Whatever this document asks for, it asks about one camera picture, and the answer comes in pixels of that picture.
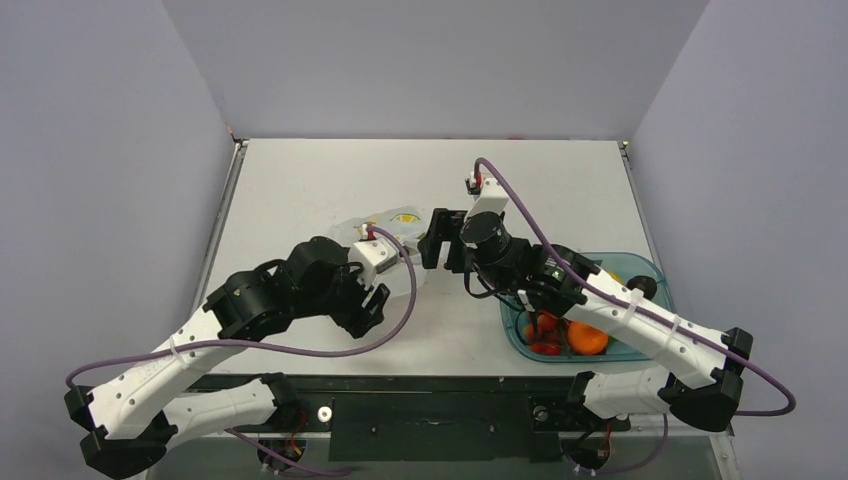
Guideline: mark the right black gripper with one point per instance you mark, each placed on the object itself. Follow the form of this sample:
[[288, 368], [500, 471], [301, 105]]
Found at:
[[447, 240]]

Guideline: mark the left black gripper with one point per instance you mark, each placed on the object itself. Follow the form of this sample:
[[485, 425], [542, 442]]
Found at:
[[359, 318]]

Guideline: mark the white plastic bag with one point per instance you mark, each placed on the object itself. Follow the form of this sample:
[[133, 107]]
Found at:
[[408, 224]]

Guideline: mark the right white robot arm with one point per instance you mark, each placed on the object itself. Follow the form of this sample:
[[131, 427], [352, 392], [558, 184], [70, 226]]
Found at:
[[698, 373]]

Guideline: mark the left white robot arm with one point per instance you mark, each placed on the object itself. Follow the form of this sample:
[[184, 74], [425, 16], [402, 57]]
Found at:
[[132, 421]]

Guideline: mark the fake yellow banana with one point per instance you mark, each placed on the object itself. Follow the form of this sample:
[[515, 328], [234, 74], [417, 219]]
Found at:
[[617, 278]]

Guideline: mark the fake orange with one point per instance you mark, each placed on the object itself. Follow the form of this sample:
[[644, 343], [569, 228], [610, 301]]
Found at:
[[586, 340]]

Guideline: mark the fake dark plum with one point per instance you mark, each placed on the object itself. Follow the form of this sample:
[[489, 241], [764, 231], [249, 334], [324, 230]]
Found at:
[[646, 284]]

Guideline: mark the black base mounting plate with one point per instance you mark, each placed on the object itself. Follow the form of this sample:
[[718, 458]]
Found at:
[[417, 418]]

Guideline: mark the teal plastic tray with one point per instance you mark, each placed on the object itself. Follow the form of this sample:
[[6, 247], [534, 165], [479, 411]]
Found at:
[[625, 265]]

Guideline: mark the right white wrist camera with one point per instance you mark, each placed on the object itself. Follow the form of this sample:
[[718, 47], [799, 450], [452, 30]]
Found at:
[[488, 195]]

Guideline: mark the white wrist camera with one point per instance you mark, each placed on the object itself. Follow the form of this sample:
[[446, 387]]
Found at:
[[488, 195], [374, 253]]

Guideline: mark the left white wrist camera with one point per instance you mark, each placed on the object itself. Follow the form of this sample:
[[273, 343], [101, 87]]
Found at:
[[374, 253]]

